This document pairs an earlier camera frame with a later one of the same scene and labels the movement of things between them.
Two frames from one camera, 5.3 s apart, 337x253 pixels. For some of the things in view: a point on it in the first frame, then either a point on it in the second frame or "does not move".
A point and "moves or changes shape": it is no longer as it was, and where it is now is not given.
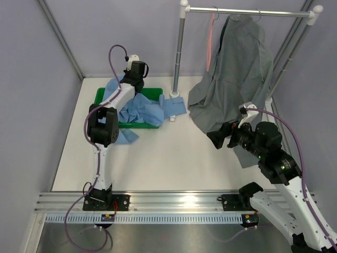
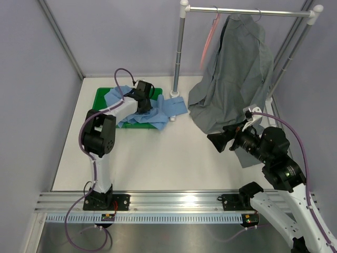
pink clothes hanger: [209, 47] moves or changes shape
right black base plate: [233, 203] does not move
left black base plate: [122, 202] does not move
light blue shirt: [138, 108] moves or changes shape
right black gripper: [227, 128] does not move
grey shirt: [240, 74] does not move
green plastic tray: [151, 93] does not move
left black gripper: [126, 73] to [147, 107]
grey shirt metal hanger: [260, 16] does not move
